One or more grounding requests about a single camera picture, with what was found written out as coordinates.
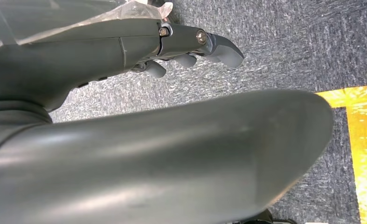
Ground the ribbed grey left arm sleeve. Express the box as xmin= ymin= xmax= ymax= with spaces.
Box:
xmin=0 ymin=100 xmax=53 ymax=165

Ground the clear plastic wrist cover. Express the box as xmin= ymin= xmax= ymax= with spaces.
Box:
xmin=0 ymin=0 xmax=173 ymax=54

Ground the yellow floor tape marking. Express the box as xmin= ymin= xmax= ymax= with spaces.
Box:
xmin=315 ymin=86 xmax=367 ymax=224

